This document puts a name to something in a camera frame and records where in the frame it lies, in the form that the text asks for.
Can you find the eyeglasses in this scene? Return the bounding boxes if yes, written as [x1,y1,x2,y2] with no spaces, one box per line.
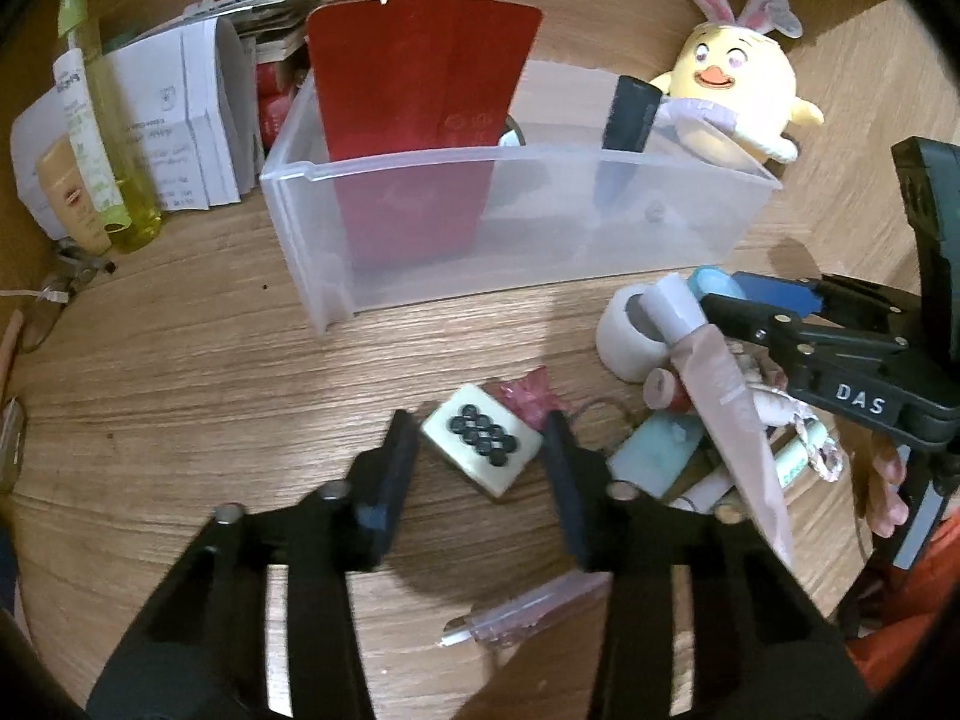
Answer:
[0,238,119,353]

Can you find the white pouch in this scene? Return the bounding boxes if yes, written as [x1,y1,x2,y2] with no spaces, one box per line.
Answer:
[10,51,91,242]

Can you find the stack of books and papers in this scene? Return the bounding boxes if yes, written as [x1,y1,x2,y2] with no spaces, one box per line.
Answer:
[182,0,411,67]

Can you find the pink beaded strap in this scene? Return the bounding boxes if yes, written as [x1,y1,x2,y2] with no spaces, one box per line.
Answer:
[784,400,846,483]

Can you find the person's right forearm orange sleeve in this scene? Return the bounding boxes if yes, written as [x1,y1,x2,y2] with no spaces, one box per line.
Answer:
[844,506,960,691]

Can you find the person's right hand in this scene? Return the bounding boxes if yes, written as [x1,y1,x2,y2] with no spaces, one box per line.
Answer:
[861,435,911,539]

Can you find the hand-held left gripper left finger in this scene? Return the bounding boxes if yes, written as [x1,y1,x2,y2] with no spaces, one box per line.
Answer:
[86,409,421,720]

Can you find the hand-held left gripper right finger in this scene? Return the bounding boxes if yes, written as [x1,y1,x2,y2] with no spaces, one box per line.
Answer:
[540,411,875,720]

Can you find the face print packet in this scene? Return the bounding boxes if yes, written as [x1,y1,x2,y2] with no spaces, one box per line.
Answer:
[34,135,115,257]

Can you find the light blue pouch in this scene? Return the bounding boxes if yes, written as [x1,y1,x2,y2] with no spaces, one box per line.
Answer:
[606,415,707,500]

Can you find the clear pink pen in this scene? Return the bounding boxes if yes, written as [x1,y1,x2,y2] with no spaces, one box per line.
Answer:
[441,570,613,650]

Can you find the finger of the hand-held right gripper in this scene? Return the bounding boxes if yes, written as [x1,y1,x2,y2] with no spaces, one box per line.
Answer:
[697,294,910,389]
[730,270,914,332]

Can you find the yellow chick plush rabbit ears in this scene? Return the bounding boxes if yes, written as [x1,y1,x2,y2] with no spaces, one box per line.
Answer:
[646,0,825,166]

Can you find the clear plastic storage bin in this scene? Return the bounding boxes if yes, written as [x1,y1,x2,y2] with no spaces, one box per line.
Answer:
[259,58,782,336]

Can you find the small white tube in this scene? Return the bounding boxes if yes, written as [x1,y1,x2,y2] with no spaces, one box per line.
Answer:
[666,463,742,516]

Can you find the yellow-green spray bottle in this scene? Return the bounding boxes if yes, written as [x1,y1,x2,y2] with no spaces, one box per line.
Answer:
[56,0,164,254]

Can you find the pink tube white cap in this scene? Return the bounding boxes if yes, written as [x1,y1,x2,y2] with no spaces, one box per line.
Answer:
[646,273,797,572]

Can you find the small brown thread spool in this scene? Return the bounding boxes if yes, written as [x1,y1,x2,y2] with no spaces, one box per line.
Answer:
[643,367,692,414]

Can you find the white tape roll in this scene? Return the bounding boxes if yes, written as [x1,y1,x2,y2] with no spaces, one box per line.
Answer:
[596,285,676,385]

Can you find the folded white paper sheets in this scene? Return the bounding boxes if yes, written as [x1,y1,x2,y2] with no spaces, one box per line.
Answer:
[96,15,261,212]

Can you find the black textured case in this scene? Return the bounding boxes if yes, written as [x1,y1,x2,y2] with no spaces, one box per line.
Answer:
[591,76,663,220]

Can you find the teal round case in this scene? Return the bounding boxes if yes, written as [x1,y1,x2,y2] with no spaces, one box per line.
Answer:
[688,264,745,306]

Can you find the red envelope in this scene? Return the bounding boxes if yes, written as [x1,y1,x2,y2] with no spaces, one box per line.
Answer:
[305,0,543,271]

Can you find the pink candy wrapper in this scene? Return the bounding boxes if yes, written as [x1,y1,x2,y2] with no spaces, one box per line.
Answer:
[487,367,575,430]

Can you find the white mahjong tile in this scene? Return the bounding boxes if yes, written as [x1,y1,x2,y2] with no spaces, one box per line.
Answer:
[419,383,542,500]

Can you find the red box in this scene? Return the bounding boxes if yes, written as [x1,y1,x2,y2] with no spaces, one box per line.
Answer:
[256,60,302,155]

